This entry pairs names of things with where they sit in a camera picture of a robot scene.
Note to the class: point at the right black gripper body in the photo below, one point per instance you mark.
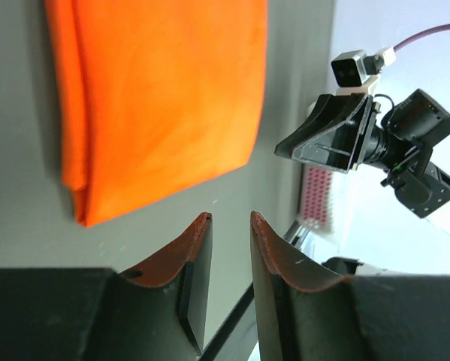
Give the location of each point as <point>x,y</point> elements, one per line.
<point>375,147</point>

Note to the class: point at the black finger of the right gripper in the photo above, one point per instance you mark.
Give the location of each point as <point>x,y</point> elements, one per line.
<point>335,134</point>

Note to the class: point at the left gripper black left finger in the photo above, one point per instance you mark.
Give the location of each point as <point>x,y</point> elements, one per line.
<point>155,310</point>

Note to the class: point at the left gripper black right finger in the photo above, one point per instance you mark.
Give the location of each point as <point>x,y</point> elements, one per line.
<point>305,311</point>

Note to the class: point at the orange t-shirt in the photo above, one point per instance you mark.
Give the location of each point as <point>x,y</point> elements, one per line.
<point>156,96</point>

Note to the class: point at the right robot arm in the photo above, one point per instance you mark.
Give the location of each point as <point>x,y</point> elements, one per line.
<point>419,124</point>

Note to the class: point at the white plastic basket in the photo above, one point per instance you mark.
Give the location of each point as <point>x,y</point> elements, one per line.
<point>316,204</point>

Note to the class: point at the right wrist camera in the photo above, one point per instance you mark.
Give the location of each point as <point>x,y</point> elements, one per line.
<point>356,72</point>

